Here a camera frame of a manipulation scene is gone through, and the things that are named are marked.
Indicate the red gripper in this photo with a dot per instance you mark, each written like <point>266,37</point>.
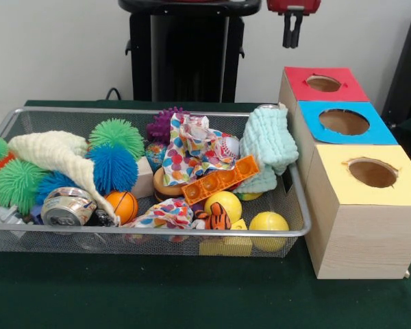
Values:
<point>292,5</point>

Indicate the light blue knitted cloth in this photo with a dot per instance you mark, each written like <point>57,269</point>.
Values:
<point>267,137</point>

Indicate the colourful dotted cloth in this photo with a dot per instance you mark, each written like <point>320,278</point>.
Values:
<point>195,150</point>

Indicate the purple spiky rubber toy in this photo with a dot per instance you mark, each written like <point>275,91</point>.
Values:
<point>159,125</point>

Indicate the cream knitted cloth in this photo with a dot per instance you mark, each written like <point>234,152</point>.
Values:
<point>55,150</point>

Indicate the wooden box with three holes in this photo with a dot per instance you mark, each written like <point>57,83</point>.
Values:
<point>363,236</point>

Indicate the orange toy building brick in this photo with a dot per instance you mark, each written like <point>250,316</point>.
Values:
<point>222,178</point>

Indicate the yellow ball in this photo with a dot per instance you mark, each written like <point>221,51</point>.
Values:
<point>226,202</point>
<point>268,224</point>

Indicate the green spiky rubber ball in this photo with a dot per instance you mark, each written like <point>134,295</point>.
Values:
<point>116,135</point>

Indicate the blue spiky rubber ball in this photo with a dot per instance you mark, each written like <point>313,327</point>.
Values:
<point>113,168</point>

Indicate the green spiky caterpillar toy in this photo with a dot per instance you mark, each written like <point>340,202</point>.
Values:
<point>17,185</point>

